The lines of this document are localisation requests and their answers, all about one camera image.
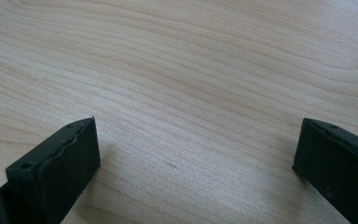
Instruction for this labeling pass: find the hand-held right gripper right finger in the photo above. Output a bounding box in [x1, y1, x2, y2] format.
[292, 117, 358, 224]

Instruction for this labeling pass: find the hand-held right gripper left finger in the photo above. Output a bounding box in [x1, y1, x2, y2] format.
[0, 116, 102, 224]

